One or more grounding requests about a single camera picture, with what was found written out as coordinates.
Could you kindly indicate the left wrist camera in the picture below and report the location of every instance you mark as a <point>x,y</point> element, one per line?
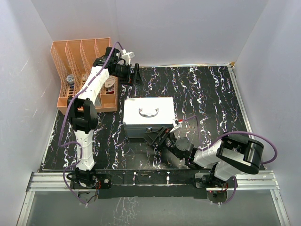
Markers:
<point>127,56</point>

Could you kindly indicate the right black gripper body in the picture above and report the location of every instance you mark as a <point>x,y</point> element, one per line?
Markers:
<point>168,141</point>

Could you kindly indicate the silver metal medicine case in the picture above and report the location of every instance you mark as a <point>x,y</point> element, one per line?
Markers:
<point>145,114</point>

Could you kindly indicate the round blue white tin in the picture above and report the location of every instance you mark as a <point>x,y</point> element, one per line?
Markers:
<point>70,79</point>

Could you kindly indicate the white oval card package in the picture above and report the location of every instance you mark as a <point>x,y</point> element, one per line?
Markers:
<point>110,82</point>

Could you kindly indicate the orange plastic file organizer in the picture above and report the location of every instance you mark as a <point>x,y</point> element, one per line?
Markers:
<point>75,57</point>

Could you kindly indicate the aluminium frame rail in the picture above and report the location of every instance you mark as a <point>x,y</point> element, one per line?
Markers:
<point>154,198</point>

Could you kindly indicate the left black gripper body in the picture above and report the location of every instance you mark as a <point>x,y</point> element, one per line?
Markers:
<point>122,72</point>

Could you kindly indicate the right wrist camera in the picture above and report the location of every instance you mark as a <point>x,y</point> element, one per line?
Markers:
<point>177,125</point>

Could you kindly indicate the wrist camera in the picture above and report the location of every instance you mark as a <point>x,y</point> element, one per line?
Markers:
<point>177,125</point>
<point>127,56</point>

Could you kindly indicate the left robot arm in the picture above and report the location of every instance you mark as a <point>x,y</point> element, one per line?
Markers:
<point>82,111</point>

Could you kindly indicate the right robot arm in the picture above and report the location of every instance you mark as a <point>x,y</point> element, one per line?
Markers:
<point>228,156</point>

